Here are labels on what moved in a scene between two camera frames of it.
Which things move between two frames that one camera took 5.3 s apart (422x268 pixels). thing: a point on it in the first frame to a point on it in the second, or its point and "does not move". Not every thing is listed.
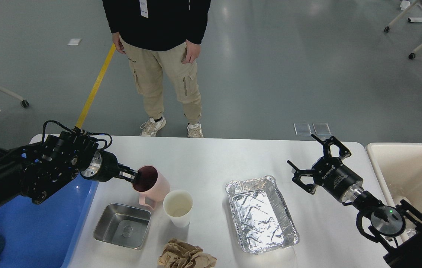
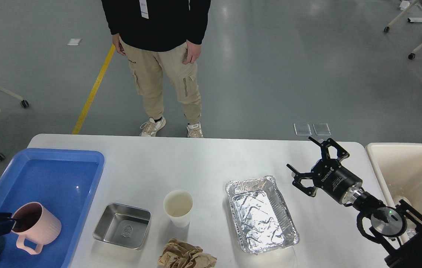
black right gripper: x=330 y=173 does not move
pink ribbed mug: x=151 y=186 to x=36 y=224
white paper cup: x=177 y=204 does not move
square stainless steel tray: x=123 y=225 does not move
